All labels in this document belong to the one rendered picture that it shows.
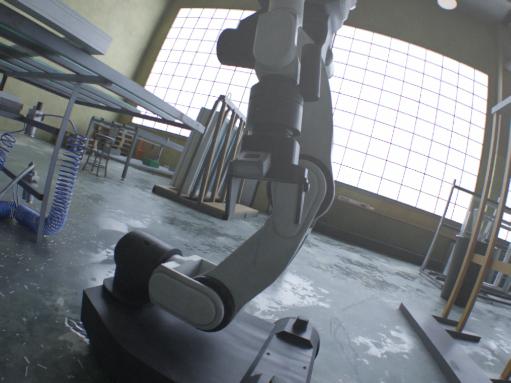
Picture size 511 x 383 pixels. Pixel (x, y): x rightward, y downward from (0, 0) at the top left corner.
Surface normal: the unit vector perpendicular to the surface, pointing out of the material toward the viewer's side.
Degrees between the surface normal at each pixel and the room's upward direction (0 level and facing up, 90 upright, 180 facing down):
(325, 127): 90
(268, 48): 90
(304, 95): 169
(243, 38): 113
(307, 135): 90
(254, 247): 90
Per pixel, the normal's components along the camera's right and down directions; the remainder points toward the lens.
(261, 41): -0.29, -0.07
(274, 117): -0.04, -0.04
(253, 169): -0.31, 0.44
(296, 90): 0.63, 0.06
